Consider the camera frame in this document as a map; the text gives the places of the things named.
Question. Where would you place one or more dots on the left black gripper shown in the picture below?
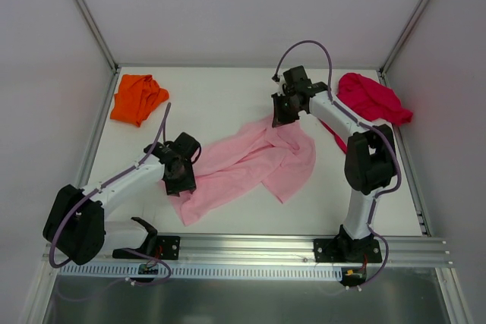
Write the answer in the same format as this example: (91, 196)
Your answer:
(179, 180)

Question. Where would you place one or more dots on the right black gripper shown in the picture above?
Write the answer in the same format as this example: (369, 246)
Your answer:
(285, 108)

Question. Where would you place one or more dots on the light pink t shirt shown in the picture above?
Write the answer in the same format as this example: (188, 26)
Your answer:
(280, 158)

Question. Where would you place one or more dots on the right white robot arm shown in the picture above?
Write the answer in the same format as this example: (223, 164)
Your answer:
(370, 162)

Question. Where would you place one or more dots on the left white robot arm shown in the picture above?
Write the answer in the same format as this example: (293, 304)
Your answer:
(77, 224)

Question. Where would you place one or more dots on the magenta t shirt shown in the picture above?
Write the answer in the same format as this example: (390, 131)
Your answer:
(372, 101)

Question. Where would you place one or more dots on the orange t shirt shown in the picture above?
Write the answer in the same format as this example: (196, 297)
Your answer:
(137, 97)

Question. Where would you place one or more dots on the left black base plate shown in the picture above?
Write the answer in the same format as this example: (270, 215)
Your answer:
(166, 247)

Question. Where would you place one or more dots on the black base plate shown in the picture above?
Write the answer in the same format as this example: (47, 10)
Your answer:
(166, 247)
(339, 250)

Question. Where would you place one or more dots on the aluminium mounting rail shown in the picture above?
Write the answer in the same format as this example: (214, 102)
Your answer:
(293, 250)

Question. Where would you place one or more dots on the white slotted cable duct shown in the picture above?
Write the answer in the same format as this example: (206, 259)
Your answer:
(199, 271)

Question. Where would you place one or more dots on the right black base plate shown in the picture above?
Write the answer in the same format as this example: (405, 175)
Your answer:
(339, 250)

